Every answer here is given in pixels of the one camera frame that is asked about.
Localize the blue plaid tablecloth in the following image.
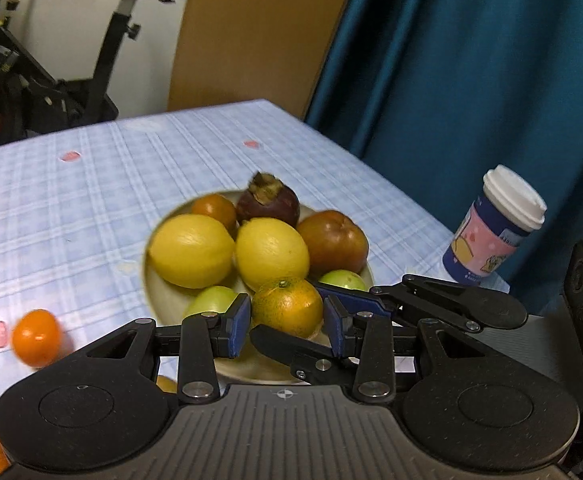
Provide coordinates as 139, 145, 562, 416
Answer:
0, 99, 512, 480

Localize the greenish orange mandarin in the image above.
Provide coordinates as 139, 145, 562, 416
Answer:
251, 277, 325, 339

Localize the red-brown apple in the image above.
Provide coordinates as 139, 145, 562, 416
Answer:
296, 210, 369, 276

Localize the blue curtain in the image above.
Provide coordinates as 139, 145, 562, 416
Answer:
304, 0, 583, 321

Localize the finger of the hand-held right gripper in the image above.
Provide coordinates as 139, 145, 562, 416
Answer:
250, 325, 367, 386
316, 274, 528, 333

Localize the paper cup with white lid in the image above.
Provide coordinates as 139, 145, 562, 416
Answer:
441, 164, 548, 286

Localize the cream round plate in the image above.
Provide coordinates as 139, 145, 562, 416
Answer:
144, 190, 376, 383

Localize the black exercise bike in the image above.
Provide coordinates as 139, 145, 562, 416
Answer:
0, 0, 194, 153

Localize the small orange mandarin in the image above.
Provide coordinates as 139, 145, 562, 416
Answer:
11, 309, 64, 368

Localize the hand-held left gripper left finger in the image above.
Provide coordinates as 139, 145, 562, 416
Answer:
78, 294, 252, 405

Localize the yellow lemon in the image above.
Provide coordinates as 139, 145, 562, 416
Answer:
234, 217, 311, 293
148, 213, 236, 289

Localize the green jujube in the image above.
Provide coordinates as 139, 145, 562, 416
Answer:
318, 269, 369, 292
184, 285, 239, 318

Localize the wooden board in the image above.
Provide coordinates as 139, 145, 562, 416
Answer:
166, 0, 367, 121

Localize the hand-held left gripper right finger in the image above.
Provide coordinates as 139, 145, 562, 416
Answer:
324, 296, 479, 405

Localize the dark purple mangosteen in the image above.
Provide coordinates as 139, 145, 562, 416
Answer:
235, 171, 301, 228

